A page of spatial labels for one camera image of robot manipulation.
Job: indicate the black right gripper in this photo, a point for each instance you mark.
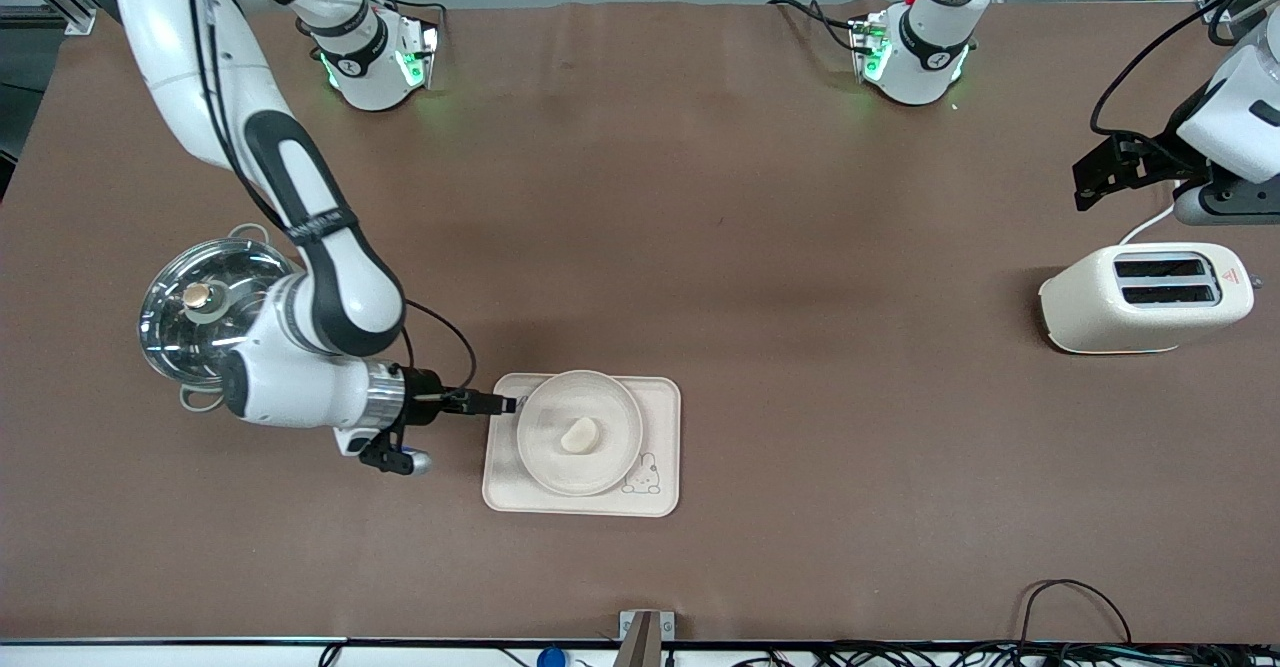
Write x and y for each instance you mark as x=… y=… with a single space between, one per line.
x=423 y=393

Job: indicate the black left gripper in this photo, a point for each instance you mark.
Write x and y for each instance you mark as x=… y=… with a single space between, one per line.
x=1152 y=152

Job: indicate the small white bun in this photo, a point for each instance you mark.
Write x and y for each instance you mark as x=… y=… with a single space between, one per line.
x=580 y=435

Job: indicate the round cream plate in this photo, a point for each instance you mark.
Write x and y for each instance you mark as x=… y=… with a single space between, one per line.
x=600 y=467

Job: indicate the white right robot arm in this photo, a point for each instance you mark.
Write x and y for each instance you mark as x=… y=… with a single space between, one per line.
x=330 y=287

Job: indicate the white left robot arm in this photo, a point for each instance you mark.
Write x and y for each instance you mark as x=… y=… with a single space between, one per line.
x=930 y=47

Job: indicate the cream rabbit print tray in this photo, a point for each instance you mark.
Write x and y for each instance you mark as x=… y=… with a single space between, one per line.
x=665 y=427

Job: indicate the cream two-slot toaster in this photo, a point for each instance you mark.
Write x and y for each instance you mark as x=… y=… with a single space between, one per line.
x=1100 y=307

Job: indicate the blue round cap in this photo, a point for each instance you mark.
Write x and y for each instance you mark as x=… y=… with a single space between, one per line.
x=552 y=659

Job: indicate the pale green electric pot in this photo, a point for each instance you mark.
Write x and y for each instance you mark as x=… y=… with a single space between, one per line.
x=200 y=408

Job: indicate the glass pot lid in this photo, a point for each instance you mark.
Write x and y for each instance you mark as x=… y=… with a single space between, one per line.
x=180 y=337

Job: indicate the brown table cover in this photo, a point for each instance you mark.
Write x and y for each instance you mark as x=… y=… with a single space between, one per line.
x=800 y=247

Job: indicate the grey metal camera bracket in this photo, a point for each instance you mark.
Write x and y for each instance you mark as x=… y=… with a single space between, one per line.
x=645 y=642

